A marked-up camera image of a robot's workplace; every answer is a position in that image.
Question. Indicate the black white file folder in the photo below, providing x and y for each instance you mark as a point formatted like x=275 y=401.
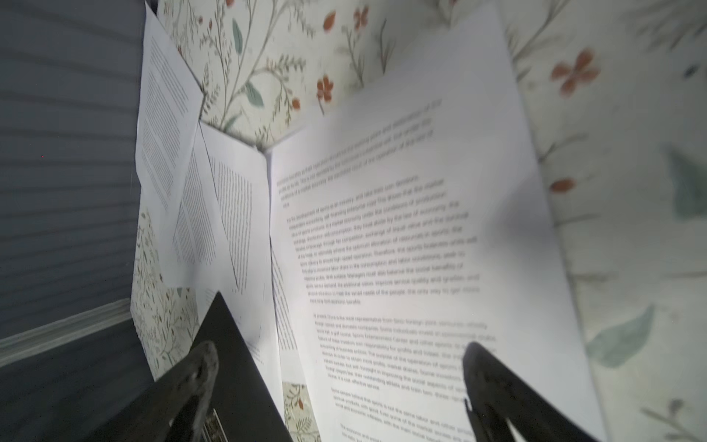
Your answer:
x=241 y=408

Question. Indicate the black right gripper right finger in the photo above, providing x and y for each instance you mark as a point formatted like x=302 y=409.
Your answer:
x=499 y=400

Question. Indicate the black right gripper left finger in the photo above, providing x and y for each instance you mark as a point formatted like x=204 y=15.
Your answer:
x=172 y=409

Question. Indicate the printed paper sheet back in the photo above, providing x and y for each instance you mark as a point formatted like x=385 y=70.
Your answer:
x=169 y=104

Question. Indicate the printed paper sheet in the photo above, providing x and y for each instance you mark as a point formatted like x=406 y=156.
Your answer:
x=169 y=104
x=221 y=247
x=412 y=221

